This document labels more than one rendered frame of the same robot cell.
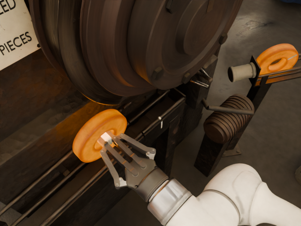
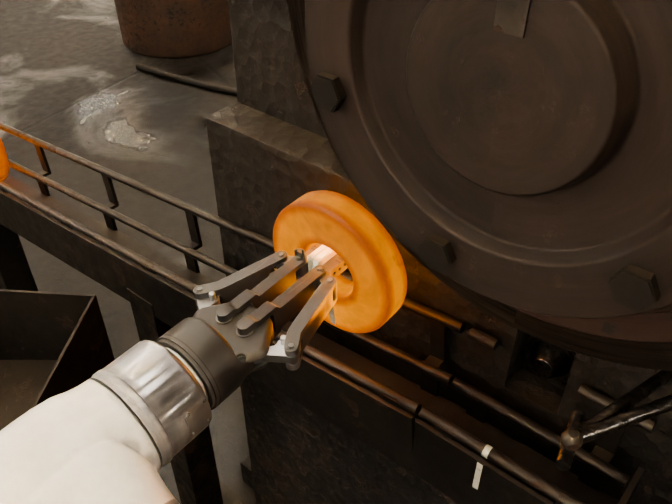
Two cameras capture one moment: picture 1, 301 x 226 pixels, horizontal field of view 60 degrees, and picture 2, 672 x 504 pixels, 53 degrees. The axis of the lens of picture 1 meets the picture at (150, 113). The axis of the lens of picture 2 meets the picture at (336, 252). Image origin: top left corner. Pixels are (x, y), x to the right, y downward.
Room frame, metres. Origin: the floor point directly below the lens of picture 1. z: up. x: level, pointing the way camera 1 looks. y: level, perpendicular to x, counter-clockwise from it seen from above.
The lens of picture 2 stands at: (0.28, -0.41, 1.26)
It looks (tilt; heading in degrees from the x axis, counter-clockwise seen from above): 38 degrees down; 85
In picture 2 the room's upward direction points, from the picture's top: straight up
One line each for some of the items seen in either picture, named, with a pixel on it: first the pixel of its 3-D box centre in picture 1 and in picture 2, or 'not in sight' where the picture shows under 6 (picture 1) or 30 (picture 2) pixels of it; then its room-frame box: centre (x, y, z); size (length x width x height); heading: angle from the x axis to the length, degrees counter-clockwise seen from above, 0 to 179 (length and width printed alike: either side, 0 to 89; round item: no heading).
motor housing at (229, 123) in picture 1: (218, 140); not in sight; (0.61, -0.34, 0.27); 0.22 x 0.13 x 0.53; 135
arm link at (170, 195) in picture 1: (168, 200); (154, 399); (0.16, -0.04, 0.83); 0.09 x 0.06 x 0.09; 135
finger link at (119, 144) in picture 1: (128, 153); (285, 307); (0.27, 0.05, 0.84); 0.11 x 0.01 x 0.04; 44
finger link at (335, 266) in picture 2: (114, 134); (336, 275); (0.32, 0.09, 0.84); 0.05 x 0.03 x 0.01; 45
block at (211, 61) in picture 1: (195, 78); not in sight; (0.65, -0.17, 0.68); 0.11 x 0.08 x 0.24; 45
